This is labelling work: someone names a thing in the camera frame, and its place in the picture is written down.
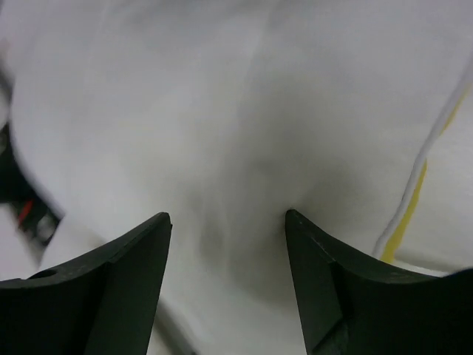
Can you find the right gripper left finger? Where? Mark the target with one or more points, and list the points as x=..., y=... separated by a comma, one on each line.
x=102, y=302

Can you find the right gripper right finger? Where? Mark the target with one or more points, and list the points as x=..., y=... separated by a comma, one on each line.
x=352, y=303

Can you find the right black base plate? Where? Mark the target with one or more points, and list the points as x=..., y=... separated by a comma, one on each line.
x=34, y=217

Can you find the white pillow yellow edge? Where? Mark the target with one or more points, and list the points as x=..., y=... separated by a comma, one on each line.
x=225, y=114

